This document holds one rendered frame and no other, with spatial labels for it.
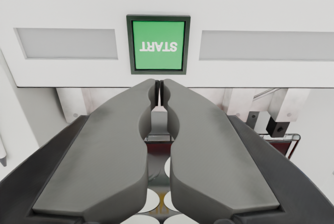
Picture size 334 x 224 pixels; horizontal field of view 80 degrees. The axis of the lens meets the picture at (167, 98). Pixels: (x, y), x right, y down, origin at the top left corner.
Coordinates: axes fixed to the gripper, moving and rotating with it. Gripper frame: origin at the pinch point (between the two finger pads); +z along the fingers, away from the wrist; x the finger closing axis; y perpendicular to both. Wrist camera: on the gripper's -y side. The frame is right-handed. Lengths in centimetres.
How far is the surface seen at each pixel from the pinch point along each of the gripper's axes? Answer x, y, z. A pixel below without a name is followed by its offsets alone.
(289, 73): 13.8, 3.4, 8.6
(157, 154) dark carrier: -0.4, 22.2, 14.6
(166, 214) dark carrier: 1.7, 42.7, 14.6
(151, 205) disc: -1.7, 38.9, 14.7
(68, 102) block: -12.9, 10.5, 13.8
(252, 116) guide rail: 17.7, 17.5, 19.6
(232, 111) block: 11.0, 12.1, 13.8
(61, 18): -8.6, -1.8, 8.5
